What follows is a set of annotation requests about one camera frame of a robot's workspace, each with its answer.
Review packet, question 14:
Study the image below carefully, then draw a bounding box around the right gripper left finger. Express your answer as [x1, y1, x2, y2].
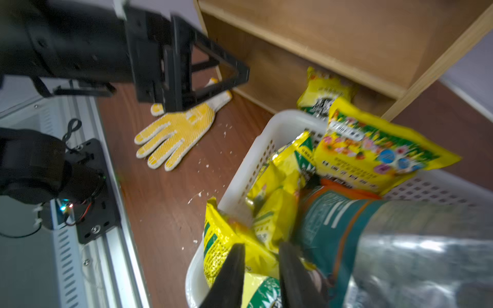
[200, 244, 245, 308]

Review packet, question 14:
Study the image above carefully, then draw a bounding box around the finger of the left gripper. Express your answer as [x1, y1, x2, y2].
[181, 28, 250, 110]

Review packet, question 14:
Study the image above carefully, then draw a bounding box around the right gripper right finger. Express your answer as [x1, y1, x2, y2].
[279, 242, 326, 308]

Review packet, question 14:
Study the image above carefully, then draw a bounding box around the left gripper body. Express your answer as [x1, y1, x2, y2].
[123, 5, 193, 112]

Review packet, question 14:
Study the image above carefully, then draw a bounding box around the yellow packet bottom shelf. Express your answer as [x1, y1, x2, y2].
[204, 198, 282, 307]
[297, 67, 358, 119]

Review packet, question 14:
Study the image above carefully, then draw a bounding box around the yellow packet shelf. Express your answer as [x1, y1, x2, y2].
[297, 67, 358, 119]
[252, 188, 299, 254]
[204, 198, 282, 307]
[245, 131, 316, 212]
[313, 98, 461, 195]

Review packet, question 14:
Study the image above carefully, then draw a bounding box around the yellow packet shelf back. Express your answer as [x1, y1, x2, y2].
[252, 188, 299, 254]

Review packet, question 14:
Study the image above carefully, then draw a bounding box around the green yellow fertilizer bag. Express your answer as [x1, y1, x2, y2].
[344, 201, 492, 307]

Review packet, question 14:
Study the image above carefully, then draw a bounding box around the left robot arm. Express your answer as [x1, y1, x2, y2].
[1, 1, 250, 205]

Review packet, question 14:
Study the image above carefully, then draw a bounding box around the wooden three-tier shelf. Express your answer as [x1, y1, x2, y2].
[196, 1, 492, 120]

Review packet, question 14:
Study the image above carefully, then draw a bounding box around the yellow knit work glove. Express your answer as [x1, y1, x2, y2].
[134, 91, 232, 171]

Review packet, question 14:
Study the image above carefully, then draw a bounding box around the left controller board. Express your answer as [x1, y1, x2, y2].
[35, 199, 93, 231]

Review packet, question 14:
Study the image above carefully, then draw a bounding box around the aluminium mounting rail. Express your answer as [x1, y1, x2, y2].
[35, 98, 150, 307]

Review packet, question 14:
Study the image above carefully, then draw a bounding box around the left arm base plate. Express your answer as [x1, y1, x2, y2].
[60, 139, 121, 245]

